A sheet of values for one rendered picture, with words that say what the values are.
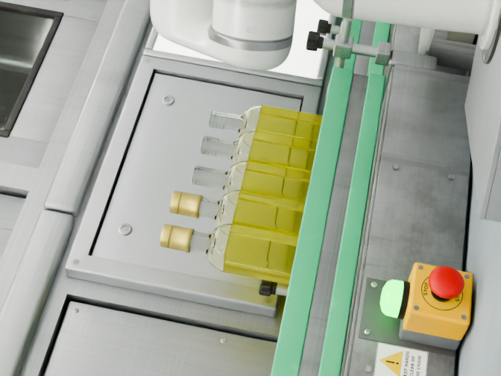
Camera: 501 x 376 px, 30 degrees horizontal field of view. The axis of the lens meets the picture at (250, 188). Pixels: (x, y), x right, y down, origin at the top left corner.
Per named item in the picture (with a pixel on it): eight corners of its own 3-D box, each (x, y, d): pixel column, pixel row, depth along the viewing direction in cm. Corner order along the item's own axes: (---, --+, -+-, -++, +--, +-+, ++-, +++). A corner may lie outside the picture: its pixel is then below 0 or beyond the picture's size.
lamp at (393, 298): (404, 293, 113) (379, 289, 114) (411, 274, 110) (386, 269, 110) (400, 326, 111) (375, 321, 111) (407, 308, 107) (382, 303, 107)
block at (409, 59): (426, 95, 146) (381, 86, 147) (438, 53, 139) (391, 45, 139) (423, 112, 144) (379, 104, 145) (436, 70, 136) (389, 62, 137)
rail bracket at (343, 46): (379, 95, 148) (302, 81, 149) (398, 18, 135) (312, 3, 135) (377, 109, 146) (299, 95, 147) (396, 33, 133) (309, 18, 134)
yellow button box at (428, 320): (464, 301, 114) (403, 289, 115) (479, 270, 108) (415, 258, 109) (460, 352, 110) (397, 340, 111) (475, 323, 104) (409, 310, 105)
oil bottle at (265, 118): (372, 145, 152) (243, 121, 153) (377, 123, 147) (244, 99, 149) (367, 172, 148) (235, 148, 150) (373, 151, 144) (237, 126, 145)
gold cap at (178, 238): (188, 257, 135) (158, 251, 136) (192, 245, 138) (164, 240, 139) (190, 235, 134) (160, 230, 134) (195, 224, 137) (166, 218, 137)
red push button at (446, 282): (425, 275, 109) (431, 260, 106) (459, 282, 108) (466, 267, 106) (422, 305, 106) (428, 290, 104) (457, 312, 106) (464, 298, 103)
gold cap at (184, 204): (197, 218, 137) (168, 212, 138) (200, 218, 141) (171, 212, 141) (201, 195, 137) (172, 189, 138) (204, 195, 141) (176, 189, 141)
